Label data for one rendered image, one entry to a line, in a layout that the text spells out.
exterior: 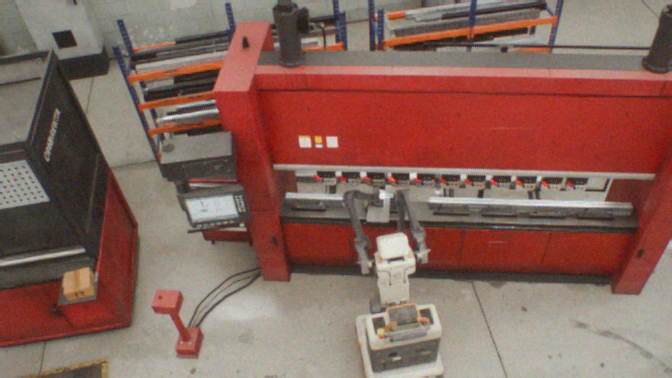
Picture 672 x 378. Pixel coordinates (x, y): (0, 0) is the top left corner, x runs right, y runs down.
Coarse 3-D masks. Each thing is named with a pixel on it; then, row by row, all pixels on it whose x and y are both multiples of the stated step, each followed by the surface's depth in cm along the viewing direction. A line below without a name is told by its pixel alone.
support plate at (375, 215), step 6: (372, 210) 497; (378, 210) 497; (384, 210) 496; (366, 216) 493; (372, 216) 493; (378, 216) 492; (384, 216) 492; (372, 222) 490; (378, 222) 489; (384, 222) 489
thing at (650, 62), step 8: (664, 8) 370; (664, 16) 367; (664, 24) 370; (656, 32) 382; (664, 32) 373; (656, 40) 381; (664, 40) 376; (656, 48) 384; (664, 48) 380; (648, 56) 393; (656, 56) 386; (664, 56) 384; (648, 64) 394; (656, 64) 390; (664, 64) 388; (656, 72) 391; (664, 72) 391
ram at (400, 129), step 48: (288, 96) 431; (336, 96) 427; (384, 96) 423; (432, 96) 419; (480, 96) 415; (528, 96) 411; (576, 96) 408; (624, 96) 405; (288, 144) 467; (384, 144) 458; (432, 144) 453; (480, 144) 449; (528, 144) 444; (576, 144) 439; (624, 144) 435
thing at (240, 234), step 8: (208, 176) 537; (216, 176) 536; (224, 176) 536; (232, 176) 535; (192, 184) 534; (200, 184) 533; (208, 184) 533; (216, 184) 532; (224, 184) 531; (232, 224) 575; (248, 224) 572; (208, 232) 589; (216, 232) 587; (224, 232) 586; (232, 232) 585; (240, 232) 584; (248, 232) 582; (208, 240) 597; (216, 240) 596; (224, 240) 595; (232, 240) 594; (240, 240) 593; (248, 240) 592
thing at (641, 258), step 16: (656, 176) 453; (608, 192) 562; (624, 192) 520; (640, 192) 484; (656, 192) 452; (640, 208) 483; (656, 208) 452; (640, 224) 482; (656, 224) 465; (640, 240) 482; (656, 240) 480; (624, 256) 515; (640, 256) 497; (656, 256) 495; (624, 272) 516; (640, 272) 513; (624, 288) 534; (640, 288) 531
